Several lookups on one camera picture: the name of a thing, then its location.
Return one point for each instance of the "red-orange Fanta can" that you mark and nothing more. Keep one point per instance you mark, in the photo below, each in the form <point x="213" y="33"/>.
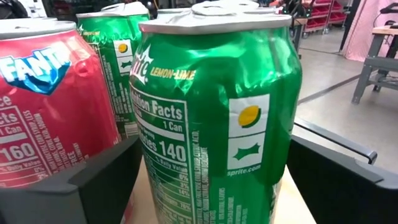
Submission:
<point x="46" y="109"/>

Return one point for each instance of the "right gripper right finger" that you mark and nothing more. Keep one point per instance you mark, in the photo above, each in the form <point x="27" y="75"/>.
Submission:
<point x="348" y="199"/>

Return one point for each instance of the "other-station black robot arm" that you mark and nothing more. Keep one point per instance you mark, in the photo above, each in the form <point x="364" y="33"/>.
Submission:
<point x="390" y="8"/>

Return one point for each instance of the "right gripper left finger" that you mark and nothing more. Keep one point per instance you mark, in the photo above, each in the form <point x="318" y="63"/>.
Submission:
<point x="62" y="202"/>

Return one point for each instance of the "red bin storage rack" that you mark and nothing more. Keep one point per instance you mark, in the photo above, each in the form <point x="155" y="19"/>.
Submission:
<point x="320" y="12"/>

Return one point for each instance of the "white cloth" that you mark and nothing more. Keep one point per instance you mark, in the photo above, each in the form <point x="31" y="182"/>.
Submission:
<point x="363" y="31"/>

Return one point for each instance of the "green soda can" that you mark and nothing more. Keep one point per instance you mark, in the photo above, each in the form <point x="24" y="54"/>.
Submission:
<point x="105" y="34"/>
<point x="217" y="77"/>

